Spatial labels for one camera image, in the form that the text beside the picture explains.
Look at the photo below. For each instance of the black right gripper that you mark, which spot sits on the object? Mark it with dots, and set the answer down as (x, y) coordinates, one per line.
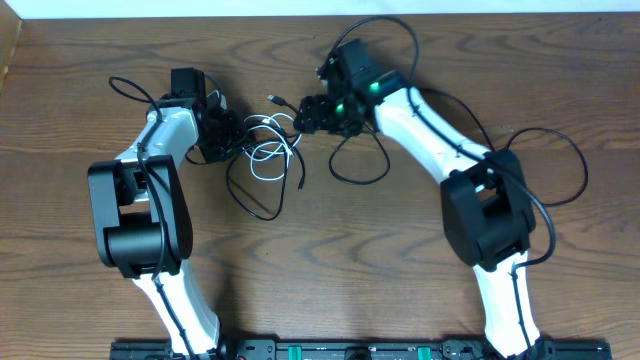
(313, 112)

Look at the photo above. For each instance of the black mounting rail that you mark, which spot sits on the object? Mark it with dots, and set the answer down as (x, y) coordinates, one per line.
(464, 349)

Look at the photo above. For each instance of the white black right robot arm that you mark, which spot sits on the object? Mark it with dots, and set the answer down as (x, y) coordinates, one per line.
(486, 206)

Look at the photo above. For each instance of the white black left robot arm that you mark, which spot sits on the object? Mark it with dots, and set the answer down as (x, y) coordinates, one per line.
(142, 224)

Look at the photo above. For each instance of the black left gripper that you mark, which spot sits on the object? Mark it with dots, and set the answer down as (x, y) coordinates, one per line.
(240, 134)

